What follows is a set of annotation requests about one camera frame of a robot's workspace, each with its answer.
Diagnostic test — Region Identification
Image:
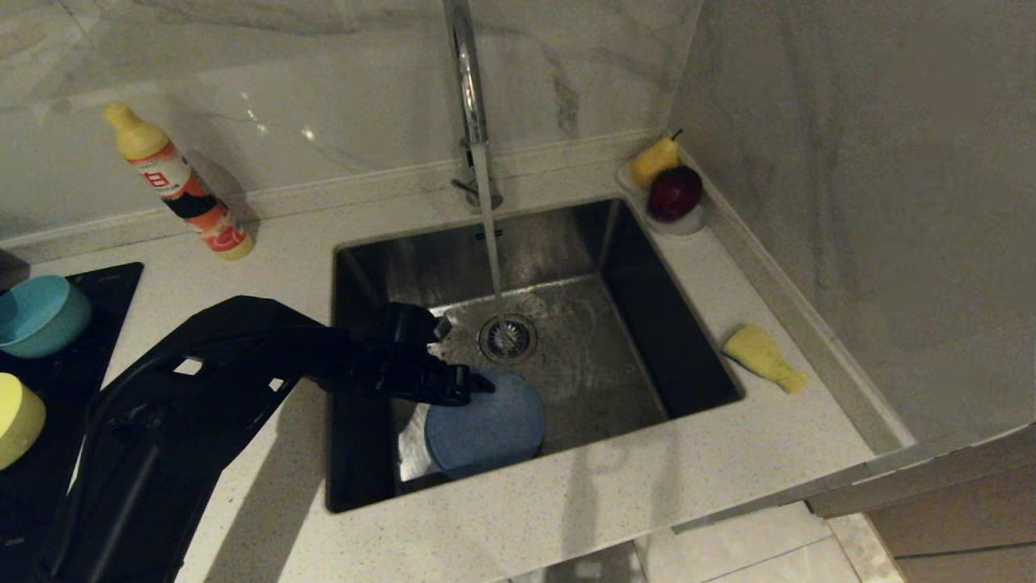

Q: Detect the yellow pear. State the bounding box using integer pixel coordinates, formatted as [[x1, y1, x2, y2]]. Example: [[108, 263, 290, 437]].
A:
[[631, 130, 685, 191]]

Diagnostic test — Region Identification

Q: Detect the small white dish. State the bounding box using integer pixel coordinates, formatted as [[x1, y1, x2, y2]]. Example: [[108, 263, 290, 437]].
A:
[[618, 158, 709, 237]]

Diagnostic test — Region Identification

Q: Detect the teal bowl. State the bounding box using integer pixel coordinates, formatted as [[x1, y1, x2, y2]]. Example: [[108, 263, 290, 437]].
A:
[[0, 275, 93, 360]]

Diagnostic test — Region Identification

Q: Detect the yellow sponge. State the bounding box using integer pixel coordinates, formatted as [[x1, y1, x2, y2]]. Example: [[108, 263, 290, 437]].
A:
[[722, 324, 809, 395]]

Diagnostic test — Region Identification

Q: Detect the yellow bowl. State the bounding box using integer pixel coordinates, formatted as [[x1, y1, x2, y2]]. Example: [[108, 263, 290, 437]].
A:
[[0, 372, 48, 472]]

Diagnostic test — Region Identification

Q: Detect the blue plate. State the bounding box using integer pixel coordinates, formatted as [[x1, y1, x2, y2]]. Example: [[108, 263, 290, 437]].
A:
[[424, 371, 546, 480]]

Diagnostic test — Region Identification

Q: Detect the red apple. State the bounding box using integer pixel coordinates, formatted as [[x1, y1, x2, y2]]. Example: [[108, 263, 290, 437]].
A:
[[647, 165, 704, 223]]

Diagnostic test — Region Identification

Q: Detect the running water stream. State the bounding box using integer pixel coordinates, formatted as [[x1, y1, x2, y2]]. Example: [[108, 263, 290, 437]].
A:
[[472, 142, 512, 365]]

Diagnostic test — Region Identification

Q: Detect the black induction cooktop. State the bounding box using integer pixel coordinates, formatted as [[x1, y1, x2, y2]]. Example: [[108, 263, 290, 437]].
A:
[[0, 262, 145, 583]]

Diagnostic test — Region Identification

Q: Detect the stainless steel sink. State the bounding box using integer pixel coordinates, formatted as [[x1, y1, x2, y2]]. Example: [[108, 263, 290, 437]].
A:
[[325, 197, 744, 515]]

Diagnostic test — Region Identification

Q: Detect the chrome faucet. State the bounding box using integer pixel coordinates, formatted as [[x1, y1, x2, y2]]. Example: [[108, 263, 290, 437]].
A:
[[443, 0, 504, 213]]

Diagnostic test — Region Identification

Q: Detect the metal sink drain strainer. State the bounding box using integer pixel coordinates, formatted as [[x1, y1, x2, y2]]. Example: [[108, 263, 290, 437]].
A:
[[478, 314, 539, 366]]

